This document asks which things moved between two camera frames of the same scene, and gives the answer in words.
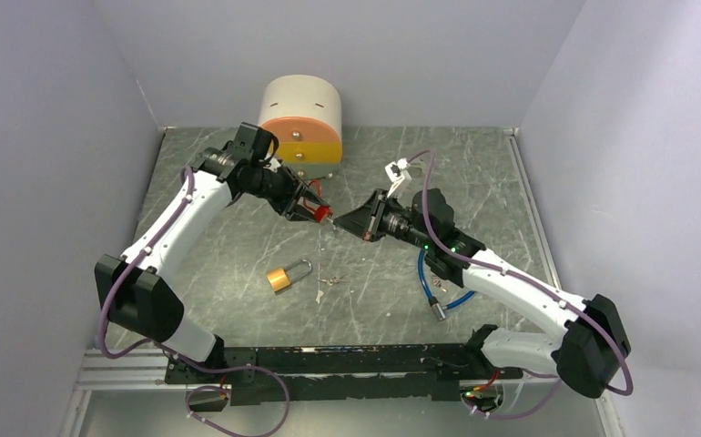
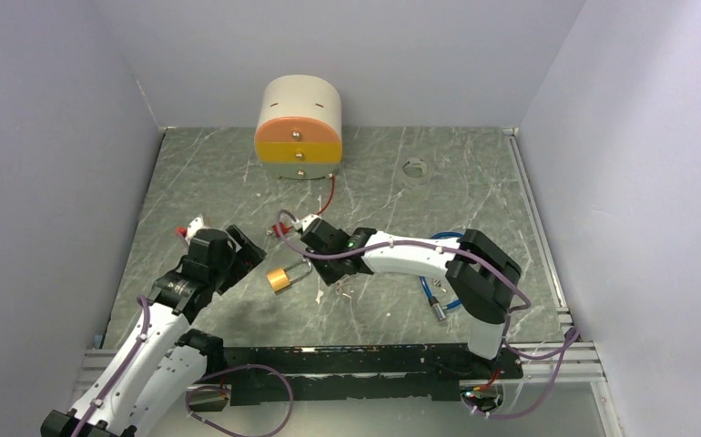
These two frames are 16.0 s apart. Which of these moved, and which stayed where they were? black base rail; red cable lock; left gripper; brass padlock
Moved: red cable lock; left gripper
Stayed: black base rail; brass padlock
